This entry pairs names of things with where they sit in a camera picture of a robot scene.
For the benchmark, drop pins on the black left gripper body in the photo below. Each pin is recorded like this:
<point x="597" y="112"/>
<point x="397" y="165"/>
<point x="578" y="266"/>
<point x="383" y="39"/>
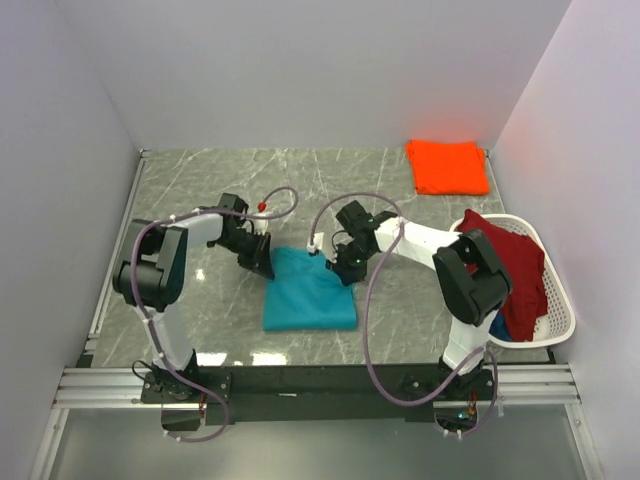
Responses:
<point x="246" y="245"/>

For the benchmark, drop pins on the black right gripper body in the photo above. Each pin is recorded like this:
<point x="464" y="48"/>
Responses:
<point x="351" y="260"/>

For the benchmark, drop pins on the teal polo shirt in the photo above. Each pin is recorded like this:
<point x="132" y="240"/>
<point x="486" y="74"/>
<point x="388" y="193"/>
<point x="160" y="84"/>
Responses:
<point x="305" y="295"/>

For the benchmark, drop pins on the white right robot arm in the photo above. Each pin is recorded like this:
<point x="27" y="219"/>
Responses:
<point x="474" y="282"/>

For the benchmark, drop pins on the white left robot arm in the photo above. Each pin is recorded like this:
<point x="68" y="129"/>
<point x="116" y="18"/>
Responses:
<point x="150" y="276"/>

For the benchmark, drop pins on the folded orange t shirt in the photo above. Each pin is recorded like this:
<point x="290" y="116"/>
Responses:
<point x="447" y="169"/>

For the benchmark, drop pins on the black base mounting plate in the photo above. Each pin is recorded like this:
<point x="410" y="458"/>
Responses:
<point x="320" y="393"/>

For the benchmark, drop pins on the blue shirt in basket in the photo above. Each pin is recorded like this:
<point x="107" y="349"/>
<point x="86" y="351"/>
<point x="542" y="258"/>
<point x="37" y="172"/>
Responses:
<point x="498" y="328"/>

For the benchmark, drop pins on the dark red shirt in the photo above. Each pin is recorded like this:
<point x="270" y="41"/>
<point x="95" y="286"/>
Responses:
<point x="524" y="261"/>

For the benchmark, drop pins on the white laundry basket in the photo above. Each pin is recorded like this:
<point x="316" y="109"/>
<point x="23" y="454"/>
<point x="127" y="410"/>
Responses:
<point x="560" y="323"/>

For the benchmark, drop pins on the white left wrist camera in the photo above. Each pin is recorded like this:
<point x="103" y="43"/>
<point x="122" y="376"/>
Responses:
<point x="259" y="222"/>

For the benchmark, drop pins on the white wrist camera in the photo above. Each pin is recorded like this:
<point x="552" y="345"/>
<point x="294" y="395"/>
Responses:
<point x="259" y="222"/>
<point x="316" y="244"/>

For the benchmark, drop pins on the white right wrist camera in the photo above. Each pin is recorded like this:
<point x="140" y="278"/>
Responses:
<point x="316" y="244"/>

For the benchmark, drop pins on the aluminium frame rail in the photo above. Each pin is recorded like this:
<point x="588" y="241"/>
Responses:
<point x="118" y="388"/>

